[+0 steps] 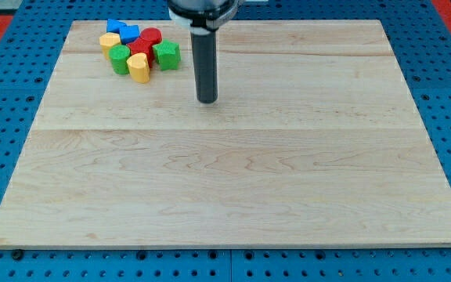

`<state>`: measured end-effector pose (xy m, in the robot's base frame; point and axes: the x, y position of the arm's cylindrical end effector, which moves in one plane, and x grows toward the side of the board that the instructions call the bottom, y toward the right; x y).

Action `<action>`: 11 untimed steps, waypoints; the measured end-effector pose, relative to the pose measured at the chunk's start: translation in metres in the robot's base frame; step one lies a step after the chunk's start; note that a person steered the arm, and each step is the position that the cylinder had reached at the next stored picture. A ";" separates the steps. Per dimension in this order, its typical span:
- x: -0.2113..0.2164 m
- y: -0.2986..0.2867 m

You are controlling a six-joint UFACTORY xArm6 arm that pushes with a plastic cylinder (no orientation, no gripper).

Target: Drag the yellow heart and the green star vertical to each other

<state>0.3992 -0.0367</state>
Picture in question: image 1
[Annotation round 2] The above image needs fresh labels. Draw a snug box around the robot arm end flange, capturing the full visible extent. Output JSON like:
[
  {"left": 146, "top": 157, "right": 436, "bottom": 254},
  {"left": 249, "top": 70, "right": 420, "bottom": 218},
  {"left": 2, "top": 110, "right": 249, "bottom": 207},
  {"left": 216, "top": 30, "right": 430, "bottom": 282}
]
[{"left": 167, "top": 0, "right": 245, "bottom": 33}]

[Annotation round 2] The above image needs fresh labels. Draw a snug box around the green star block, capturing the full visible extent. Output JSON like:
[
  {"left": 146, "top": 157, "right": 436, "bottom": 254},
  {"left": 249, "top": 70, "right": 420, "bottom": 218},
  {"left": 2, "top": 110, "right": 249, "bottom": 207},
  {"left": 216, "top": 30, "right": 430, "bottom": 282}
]
[{"left": 153, "top": 39, "right": 181, "bottom": 71}]

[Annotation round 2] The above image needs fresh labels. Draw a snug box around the yellow heart block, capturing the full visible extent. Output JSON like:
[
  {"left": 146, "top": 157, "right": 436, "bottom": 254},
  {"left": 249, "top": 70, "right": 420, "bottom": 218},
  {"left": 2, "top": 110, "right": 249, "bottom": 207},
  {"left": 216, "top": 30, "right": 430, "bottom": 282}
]
[{"left": 127, "top": 52, "right": 150, "bottom": 84}]

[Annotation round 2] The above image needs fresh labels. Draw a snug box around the red star block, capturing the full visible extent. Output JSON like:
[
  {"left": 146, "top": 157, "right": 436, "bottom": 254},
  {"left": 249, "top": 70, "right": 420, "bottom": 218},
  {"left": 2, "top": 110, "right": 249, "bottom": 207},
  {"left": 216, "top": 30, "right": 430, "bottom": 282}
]
[{"left": 127, "top": 38, "right": 155, "bottom": 68}]

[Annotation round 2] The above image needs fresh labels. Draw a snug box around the wooden board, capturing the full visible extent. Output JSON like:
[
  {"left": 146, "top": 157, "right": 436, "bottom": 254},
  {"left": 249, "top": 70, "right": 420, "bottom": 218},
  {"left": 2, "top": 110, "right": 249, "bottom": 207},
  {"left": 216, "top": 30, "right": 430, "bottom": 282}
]
[{"left": 0, "top": 20, "right": 451, "bottom": 250}]

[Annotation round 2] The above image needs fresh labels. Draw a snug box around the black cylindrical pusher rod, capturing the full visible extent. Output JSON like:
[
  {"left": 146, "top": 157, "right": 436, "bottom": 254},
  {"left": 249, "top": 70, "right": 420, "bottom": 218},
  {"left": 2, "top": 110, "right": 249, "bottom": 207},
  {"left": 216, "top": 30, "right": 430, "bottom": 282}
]
[{"left": 191, "top": 28, "right": 218, "bottom": 104}]

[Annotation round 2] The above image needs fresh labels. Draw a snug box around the red cylinder block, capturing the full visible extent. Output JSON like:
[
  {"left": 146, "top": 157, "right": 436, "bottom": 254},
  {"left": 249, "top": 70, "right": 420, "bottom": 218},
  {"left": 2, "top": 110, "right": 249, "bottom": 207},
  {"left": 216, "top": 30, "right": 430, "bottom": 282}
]
[{"left": 139, "top": 27, "right": 163, "bottom": 45}]

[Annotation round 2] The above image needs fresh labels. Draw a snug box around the green cylinder block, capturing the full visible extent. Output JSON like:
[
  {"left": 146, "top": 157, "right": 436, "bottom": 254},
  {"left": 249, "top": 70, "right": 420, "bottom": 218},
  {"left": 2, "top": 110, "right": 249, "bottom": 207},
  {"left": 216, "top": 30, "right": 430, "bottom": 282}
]
[{"left": 108, "top": 45, "right": 131, "bottom": 75}]

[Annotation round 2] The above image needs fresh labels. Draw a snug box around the blue cube block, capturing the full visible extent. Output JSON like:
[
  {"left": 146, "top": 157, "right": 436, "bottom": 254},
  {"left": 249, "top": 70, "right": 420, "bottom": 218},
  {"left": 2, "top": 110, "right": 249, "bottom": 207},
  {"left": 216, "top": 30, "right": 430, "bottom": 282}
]
[{"left": 119, "top": 25, "right": 140, "bottom": 45}]

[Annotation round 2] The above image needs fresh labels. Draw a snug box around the yellow pentagon block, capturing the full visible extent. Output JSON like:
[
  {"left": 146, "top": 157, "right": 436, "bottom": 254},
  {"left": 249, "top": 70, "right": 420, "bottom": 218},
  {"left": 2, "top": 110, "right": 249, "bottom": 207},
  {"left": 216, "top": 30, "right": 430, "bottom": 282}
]
[{"left": 99, "top": 32, "right": 121, "bottom": 60}]

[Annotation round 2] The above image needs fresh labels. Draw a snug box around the blue triangle block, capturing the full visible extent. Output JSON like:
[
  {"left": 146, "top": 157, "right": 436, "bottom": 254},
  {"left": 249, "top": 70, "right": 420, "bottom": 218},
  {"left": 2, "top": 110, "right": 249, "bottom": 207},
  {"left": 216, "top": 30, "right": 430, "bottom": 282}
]
[{"left": 106, "top": 19, "right": 127, "bottom": 34}]

